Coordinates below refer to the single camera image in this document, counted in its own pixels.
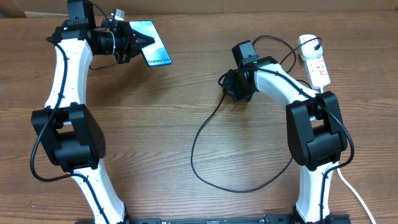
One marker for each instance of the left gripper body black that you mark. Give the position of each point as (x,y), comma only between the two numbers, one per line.
(122,42)

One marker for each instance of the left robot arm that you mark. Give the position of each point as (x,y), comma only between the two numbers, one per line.
(70,143)

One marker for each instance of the brown cardboard backdrop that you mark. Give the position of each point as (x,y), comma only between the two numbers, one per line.
(42,8)

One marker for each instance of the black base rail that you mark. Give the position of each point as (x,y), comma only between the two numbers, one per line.
(268,219)

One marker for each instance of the white charger plug adapter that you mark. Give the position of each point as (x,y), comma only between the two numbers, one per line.
(309,47)

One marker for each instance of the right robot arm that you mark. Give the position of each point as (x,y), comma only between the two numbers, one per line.
(316,135)

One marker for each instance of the white power strip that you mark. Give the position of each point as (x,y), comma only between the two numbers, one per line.
(317,73)

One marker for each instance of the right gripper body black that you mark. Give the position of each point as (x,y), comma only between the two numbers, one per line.
(235,88)

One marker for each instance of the Samsung Galaxy smartphone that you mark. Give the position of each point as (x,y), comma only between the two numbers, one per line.
(155,53)

